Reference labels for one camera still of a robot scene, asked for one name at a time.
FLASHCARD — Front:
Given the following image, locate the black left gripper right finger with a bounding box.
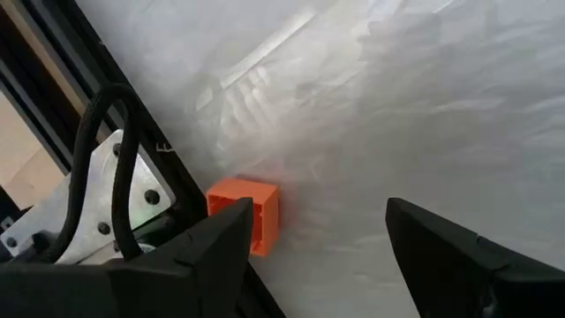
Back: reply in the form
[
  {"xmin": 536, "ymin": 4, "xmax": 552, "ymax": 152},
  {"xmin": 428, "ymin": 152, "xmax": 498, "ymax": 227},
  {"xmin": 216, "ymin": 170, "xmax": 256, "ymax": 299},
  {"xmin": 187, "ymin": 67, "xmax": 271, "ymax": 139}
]
[{"xmin": 386, "ymin": 197, "xmax": 565, "ymax": 318}]

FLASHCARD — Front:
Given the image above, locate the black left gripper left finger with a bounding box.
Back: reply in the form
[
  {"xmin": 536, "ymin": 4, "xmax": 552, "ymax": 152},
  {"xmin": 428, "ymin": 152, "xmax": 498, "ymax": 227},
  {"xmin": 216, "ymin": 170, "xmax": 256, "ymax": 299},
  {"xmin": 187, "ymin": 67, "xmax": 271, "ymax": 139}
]
[{"xmin": 0, "ymin": 197, "xmax": 255, "ymax": 318}]

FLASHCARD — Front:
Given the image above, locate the orange small brick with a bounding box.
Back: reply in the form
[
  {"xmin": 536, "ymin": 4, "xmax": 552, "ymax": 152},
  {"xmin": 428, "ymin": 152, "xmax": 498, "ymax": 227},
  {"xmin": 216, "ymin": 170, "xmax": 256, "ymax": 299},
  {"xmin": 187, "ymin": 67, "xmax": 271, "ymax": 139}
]
[{"xmin": 206, "ymin": 178, "xmax": 281, "ymax": 258}]

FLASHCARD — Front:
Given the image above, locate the white translucent table mat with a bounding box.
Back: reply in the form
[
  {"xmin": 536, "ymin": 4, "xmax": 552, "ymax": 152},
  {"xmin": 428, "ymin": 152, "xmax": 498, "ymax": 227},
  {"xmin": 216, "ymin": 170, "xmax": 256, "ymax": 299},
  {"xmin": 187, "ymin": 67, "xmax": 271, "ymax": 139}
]
[{"xmin": 74, "ymin": 0, "xmax": 565, "ymax": 318}]

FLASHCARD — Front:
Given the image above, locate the black aluminium table frame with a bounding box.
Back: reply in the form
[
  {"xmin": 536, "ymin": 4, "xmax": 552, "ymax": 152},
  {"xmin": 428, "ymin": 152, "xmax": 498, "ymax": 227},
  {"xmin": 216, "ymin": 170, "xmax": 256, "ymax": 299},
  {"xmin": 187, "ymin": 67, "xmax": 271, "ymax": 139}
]
[{"xmin": 0, "ymin": 0, "xmax": 288, "ymax": 318}]

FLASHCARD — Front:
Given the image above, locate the silver metal bracket plate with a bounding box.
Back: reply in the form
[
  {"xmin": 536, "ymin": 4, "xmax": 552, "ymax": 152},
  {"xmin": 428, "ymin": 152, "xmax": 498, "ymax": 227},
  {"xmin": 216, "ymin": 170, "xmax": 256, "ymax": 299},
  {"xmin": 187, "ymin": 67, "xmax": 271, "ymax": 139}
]
[{"xmin": 0, "ymin": 129, "xmax": 174, "ymax": 266}]

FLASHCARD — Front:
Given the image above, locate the black braided cable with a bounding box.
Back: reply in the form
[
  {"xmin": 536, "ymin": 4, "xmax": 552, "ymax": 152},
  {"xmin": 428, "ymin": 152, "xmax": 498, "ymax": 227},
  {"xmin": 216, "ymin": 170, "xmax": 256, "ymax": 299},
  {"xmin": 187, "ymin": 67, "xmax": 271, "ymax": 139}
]
[{"xmin": 43, "ymin": 82, "xmax": 145, "ymax": 264}]

